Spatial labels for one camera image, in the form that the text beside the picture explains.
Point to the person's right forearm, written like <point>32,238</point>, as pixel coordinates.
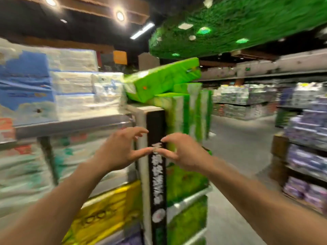
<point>258,204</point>

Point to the stack of teal-white tissue packs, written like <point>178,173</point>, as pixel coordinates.
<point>28,173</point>

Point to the black sign strip white print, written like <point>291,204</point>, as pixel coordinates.
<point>156,125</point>

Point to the brown wooden shelf unit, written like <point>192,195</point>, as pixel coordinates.
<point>279,158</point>

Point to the row of green-white tissue packs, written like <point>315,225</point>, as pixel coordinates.
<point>189,112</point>

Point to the shelf of purple tissue packs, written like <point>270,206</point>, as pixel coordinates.
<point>306,140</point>

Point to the stack of white tissue packs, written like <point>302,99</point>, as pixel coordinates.
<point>81,86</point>

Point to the tilted green tissue pack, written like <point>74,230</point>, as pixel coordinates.
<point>161,80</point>

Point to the distant display of tissue packs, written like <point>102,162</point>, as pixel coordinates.
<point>242,100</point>

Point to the blue tissue package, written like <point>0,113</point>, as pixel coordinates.
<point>25,84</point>

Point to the white tube ceiling light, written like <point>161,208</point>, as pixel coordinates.
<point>142,30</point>

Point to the person's right hand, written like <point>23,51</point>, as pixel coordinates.
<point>190,154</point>

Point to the green artificial grass ceiling panel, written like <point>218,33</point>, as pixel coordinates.
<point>235,22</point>

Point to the person's left thumb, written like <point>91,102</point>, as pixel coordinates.
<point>141,153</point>

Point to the person's left forearm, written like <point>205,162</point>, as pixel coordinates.
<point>51,206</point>

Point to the round ceiling spotlight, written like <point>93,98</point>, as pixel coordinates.
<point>50,1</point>
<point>120,16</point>

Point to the green grass-print tissue pack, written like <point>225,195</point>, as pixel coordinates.
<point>187,221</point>
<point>185,182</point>

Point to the orange hanging sign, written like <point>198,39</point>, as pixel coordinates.
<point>120,57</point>

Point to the yellow tissue package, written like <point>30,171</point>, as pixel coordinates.
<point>107,214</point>

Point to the person's right thumb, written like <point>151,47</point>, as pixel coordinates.
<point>166,153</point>

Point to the person's left hand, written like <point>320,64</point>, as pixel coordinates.
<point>116,151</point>

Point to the white shelf end post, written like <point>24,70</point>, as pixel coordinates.
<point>141,114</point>

